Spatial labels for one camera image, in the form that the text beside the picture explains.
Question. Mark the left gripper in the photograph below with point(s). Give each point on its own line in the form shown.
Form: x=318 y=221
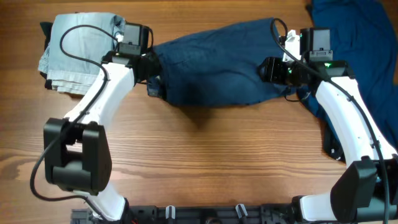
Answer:
x=158 y=68

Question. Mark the dark navy shorts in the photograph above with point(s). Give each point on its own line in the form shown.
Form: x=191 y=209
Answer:
x=218 y=67

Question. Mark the folded black garment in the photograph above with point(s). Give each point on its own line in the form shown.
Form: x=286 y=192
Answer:
x=46 y=29

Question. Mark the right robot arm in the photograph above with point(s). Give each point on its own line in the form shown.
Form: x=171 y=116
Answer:
x=367 y=190

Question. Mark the crumpled teal blue garment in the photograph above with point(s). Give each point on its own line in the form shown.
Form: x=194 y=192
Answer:
x=362 y=34

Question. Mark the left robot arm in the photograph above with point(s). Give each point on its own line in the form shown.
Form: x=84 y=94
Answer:
x=76 y=157

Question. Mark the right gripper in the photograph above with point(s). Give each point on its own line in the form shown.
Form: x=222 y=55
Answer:
x=272 y=66

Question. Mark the folded light denim garment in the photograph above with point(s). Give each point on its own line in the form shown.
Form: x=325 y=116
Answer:
x=88 y=35

